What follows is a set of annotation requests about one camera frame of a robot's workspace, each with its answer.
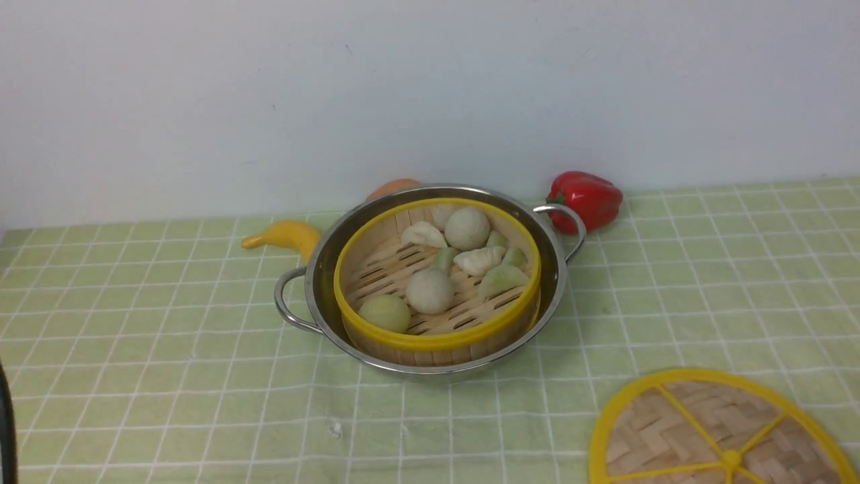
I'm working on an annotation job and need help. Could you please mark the yellow toy banana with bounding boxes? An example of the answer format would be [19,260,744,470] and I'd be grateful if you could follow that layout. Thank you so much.
[241,220,323,264]

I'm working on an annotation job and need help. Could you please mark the white crescent dumpling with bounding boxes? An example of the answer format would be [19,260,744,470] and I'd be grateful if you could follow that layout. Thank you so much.
[454,246,507,278]
[400,220,448,249]

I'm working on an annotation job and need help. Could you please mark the stainless steel pot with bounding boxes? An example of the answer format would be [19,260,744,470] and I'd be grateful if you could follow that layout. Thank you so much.
[274,184,587,380]

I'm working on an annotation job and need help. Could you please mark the orange toy fruit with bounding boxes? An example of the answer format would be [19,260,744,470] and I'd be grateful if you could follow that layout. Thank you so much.
[365,178,421,202]

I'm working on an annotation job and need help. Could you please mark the green round bun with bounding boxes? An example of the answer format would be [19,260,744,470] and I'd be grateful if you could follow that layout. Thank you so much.
[357,294,411,333]

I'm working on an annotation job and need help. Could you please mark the red toy bell pepper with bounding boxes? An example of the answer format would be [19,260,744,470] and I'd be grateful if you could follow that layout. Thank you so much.
[546,171,624,233]

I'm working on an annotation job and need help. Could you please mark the green crescent dumpling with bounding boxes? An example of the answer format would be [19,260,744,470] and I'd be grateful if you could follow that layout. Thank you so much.
[501,246,528,269]
[431,246,460,274]
[485,230,508,250]
[477,264,529,299]

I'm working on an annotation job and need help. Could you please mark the white dumpling at rim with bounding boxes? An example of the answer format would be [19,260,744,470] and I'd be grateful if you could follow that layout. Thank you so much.
[428,204,460,232]

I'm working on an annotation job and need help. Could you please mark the green checkered tablecloth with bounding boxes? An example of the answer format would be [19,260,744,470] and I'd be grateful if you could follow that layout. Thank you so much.
[1,179,859,483]

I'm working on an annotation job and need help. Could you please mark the yellow rimmed woven steamer lid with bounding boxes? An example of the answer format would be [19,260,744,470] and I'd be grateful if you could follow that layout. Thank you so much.
[589,368,858,483]

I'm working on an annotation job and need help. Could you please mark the white round bun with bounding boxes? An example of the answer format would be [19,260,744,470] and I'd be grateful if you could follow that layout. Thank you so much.
[406,268,455,315]
[443,206,492,251]

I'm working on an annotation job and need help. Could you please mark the yellow rimmed bamboo steamer basket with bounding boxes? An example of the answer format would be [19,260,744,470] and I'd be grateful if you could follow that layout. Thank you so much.
[333,197,544,366]

